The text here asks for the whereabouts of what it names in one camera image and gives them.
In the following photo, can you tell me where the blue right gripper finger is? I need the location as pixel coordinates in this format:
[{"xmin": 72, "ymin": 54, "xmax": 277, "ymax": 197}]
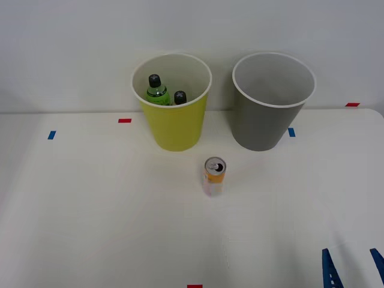
[
  {"xmin": 369, "ymin": 248, "xmax": 384, "ymax": 278},
  {"xmin": 322, "ymin": 248, "xmax": 343, "ymax": 288}
]

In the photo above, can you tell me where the orange and white drink can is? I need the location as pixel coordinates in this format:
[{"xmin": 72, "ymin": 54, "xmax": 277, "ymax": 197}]
[{"xmin": 202, "ymin": 156, "xmax": 227, "ymax": 198}]

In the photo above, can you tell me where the grey plastic waste bin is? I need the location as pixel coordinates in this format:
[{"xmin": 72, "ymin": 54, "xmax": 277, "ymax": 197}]
[{"xmin": 232, "ymin": 52, "xmax": 317, "ymax": 152}]

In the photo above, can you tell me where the yellow-green plastic waste bin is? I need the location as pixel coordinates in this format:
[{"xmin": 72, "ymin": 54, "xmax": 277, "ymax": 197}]
[{"xmin": 130, "ymin": 53, "xmax": 213, "ymax": 152}]

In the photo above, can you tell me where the green bottle with black cap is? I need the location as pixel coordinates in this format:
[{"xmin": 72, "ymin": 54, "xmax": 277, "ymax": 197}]
[
  {"xmin": 173, "ymin": 90, "xmax": 188, "ymax": 106},
  {"xmin": 146, "ymin": 73, "xmax": 171, "ymax": 106}
]

